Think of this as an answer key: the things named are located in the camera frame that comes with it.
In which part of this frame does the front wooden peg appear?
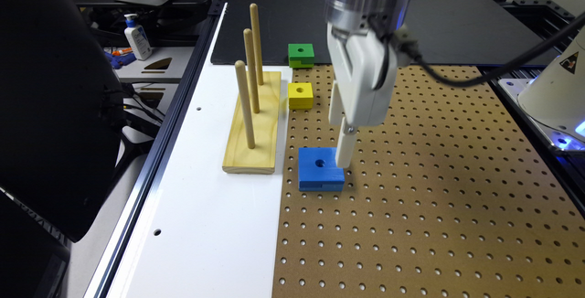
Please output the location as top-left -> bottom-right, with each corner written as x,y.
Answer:
235,60 -> 255,149

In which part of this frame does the black office chair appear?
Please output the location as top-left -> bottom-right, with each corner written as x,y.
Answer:
1,0 -> 124,241

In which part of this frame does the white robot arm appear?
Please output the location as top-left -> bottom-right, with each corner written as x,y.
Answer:
325,0 -> 584,168

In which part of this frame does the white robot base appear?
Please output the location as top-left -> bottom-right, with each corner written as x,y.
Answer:
517,29 -> 584,141

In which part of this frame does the green block with hole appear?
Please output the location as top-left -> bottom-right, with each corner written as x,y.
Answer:
288,44 -> 314,69

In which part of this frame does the blue glove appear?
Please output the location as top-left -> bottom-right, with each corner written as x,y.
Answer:
104,52 -> 136,69

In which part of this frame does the rear wooden peg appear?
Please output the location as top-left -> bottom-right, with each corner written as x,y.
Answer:
250,3 -> 264,86

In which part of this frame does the white lotion pump bottle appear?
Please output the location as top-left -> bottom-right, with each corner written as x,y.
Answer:
124,14 -> 153,60

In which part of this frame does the brown pegboard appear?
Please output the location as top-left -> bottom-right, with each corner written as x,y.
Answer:
272,66 -> 584,298

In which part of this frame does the wooden peg base board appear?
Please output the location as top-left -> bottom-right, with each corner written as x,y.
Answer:
222,71 -> 281,175

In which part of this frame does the blue block with hole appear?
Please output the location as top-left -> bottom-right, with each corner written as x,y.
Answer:
298,147 -> 345,191

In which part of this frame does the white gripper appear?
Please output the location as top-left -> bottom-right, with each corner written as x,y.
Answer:
327,26 -> 411,168

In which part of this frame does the wooden peg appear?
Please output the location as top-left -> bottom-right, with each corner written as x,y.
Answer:
250,3 -> 264,86
235,60 -> 255,149
243,28 -> 260,113

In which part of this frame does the middle wooden peg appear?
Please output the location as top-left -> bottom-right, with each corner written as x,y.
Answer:
243,28 -> 260,113

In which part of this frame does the yellow block with hole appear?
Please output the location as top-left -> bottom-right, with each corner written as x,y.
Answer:
288,82 -> 314,110

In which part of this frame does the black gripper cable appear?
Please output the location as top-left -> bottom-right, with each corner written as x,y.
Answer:
393,12 -> 585,89

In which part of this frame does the black mat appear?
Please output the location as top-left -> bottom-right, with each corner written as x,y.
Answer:
211,0 -> 541,66

